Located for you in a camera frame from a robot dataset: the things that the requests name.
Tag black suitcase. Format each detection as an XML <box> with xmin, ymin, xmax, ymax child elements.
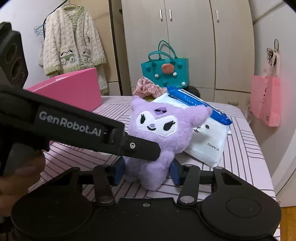
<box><xmin>185</xmin><ymin>86</ymin><xmax>201</xmax><ymax>101</ymax></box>

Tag teal felt tote bag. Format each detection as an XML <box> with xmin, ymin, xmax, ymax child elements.
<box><xmin>141</xmin><ymin>40</ymin><xmax>189</xmax><ymax>88</ymax></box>

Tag purple plush toy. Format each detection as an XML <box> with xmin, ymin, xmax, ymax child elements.
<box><xmin>126</xmin><ymin>95</ymin><xmax>213</xmax><ymax>192</ymax></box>

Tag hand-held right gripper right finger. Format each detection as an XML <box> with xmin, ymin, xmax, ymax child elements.
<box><xmin>170</xmin><ymin>160</ymin><xmax>244</xmax><ymax>206</ymax></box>

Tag blue clothes hanger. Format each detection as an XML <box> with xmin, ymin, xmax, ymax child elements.
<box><xmin>34</xmin><ymin>23</ymin><xmax>47</xmax><ymax>37</ymax></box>

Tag blue wet wipe packet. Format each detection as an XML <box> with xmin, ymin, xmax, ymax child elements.
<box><xmin>166</xmin><ymin>86</ymin><xmax>233</xmax><ymax>126</ymax></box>

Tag floral pink scrunchie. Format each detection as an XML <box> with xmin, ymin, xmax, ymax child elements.
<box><xmin>133</xmin><ymin>76</ymin><xmax>168</xmax><ymax>102</ymax></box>

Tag pink box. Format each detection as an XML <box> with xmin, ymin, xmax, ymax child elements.
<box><xmin>25</xmin><ymin>68</ymin><xmax>102</xmax><ymax>113</ymax></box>

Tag person's left hand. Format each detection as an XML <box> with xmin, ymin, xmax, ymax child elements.
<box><xmin>0</xmin><ymin>151</ymin><xmax>46</xmax><ymax>210</ymax></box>

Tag beige wardrobe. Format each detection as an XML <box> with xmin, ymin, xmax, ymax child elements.
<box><xmin>111</xmin><ymin>0</ymin><xmax>255</xmax><ymax>107</ymax></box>

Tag pink paper bag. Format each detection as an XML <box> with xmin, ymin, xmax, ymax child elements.
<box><xmin>250</xmin><ymin>52</ymin><xmax>282</xmax><ymax>127</ymax></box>

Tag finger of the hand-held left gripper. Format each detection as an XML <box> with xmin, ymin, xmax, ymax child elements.
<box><xmin>111</xmin><ymin>130</ymin><xmax>161</xmax><ymax>162</ymax></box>

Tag black hair ties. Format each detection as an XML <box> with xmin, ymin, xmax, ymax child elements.
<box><xmin>266</xmin><ymin>39</ymin><xmax>280</xmax><ymax>66</ymax></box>

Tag cream fluffy cardigan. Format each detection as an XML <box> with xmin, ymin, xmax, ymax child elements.
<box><xmin>38</xmin><ymin>5</ymin><xmax>109</xmax><ymax>95</ymax></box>

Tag striped pink sheet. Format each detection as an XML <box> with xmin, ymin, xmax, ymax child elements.
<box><xmin>44</xmin><ymin>95</ymin><xmax>277</xmax><ymax>202</ymax></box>

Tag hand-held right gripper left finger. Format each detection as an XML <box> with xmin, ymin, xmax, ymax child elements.
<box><xmin>54</xmin><ymin>158</ymin><xmax>126</xmax><ymax>207</ymax></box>

